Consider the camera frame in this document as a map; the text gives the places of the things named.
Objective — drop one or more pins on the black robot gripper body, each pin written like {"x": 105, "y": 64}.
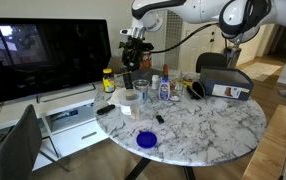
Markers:
{"x": 139, "y": 45}

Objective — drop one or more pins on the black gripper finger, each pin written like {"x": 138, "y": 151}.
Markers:
{"x": 136, "y": 62}
{"x": 128, "y": 63}

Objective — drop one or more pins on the black and yellow flashlight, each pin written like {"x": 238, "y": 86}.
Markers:
{"x": 127, "y": 81}

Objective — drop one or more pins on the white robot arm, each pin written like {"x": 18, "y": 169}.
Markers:
{"x": 199, "y": 10}

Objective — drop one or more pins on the orange snack can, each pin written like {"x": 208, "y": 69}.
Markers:
{"x": 146, "y": 60}

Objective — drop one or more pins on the brown paper bag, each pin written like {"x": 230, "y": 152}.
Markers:
{"x": 114, "y": 65}

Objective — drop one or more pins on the green potted plant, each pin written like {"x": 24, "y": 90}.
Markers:
{"x": 122, "y": 50}

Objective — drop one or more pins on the clear drinking glass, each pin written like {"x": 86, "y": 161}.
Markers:
{"x": 141, "y": 87}

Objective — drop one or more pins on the yellow-lid vitamin bottle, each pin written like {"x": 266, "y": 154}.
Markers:
{"x": 108, "y": 81}

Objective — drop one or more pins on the white pill bottle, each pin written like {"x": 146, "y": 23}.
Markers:
{"x": 155, "y": 82}

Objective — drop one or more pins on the red-cap hot sauce bottle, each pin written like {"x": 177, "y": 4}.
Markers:
{"x": 165, "y": 70}

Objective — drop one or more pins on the white vent grille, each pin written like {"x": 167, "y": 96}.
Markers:
{"x": 174, "y": 43}

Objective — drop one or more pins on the blue-label glue bottle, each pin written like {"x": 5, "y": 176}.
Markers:
{"x": 164, "y": 90}

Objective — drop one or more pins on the clear plastic measuring container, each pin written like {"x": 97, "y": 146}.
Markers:
{"x": 131, "y": 105}

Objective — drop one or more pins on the clear glass box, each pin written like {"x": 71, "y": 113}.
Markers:
{"x": 177, "y": 87}

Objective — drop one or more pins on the black remote control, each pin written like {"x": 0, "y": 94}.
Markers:
{"x": 105, "y": 109}

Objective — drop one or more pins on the yellow packet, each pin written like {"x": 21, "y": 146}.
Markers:
{"x": 187, "y": 82}

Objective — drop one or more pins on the small black clip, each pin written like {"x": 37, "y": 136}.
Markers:
{"x": 159, "y": 119}

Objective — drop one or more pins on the black bowl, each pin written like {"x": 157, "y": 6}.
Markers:
{"x": 197, "y": 90}

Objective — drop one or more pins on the black round-back chair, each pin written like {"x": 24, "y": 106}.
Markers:
{"x": 211, "y": 60}

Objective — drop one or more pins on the round blue lid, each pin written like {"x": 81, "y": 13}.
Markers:
{"x": 146, "y": 140}

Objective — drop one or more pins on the large black flat screen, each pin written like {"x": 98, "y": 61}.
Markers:
{"x": 49, "y": 56}

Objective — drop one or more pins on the white media cabinet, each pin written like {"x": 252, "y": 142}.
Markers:
{"x": 73, "y": 130}

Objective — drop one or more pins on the dark blue shoe box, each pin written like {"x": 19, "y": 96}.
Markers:
{"x": 226, "y": 83}

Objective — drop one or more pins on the grey trash can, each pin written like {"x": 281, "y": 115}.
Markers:
{"x": 237, "y": 60}

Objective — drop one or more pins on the black table legs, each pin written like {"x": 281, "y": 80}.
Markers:
{"x": 138, "y": 170}

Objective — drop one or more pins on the beige floor rug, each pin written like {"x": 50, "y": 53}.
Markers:
{"x": 261, "y": 70}

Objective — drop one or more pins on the grey fabric chair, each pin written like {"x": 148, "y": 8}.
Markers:
{"x": 19, "y": 146}

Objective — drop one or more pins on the wooden platform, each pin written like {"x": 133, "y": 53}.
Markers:
{"x": 269, "y": 146}

